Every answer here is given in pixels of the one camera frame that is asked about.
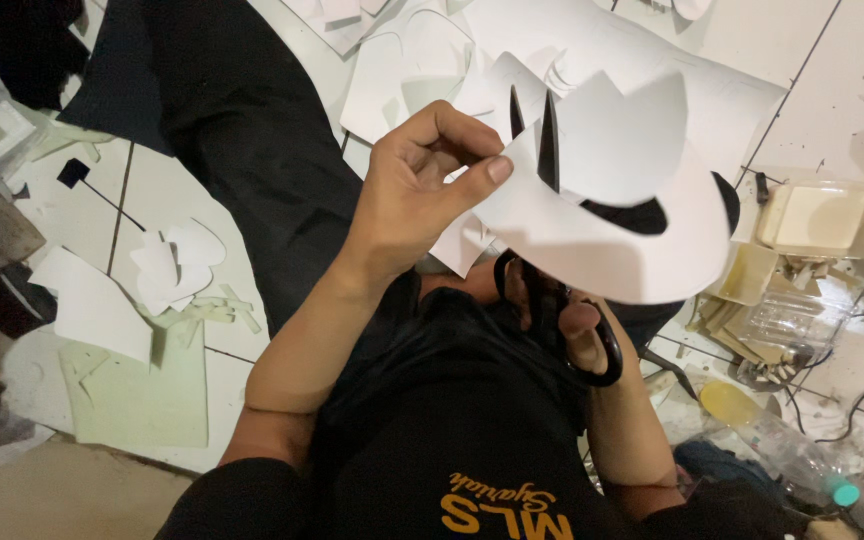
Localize pile of white scraps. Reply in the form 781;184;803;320
280;0;411;57

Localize large white sheet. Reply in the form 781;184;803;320
462;0;790;185

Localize pale green strips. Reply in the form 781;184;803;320
177;283;263;336

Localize white rounded cut pieces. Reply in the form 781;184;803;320
129;217;228;318

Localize white angular sheet piece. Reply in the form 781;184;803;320
27;246;156;366

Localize clear plastic bottle teal cap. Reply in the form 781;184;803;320
699;379;862;508

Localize white cut foam sheet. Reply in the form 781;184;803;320
471;69;742;306

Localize person's right hand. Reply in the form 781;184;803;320
503;261;624;378

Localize person's left hand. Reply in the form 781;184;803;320
338;99;516;288

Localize blue cloth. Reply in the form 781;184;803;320
672;439;782;498

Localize black cable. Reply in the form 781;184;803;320
783;311;864;445

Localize small white offcut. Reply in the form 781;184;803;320
428;212;510;279

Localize clear plastic lidded box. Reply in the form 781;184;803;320
756;180;864;261

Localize stack of brown cardboard pieces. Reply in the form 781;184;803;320
689;294;787;370

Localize black square on stick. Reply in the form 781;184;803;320
56;157;147;233

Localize person's black shirt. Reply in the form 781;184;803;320
154;266;801;540

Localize person's black trouser leg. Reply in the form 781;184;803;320
55;0;373;339

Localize white sheet with curved cutout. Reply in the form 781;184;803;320
338;6;495;145

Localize black scissors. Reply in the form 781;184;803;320
492;249;625;390

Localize pale green sheet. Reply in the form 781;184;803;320
58;318;210;450

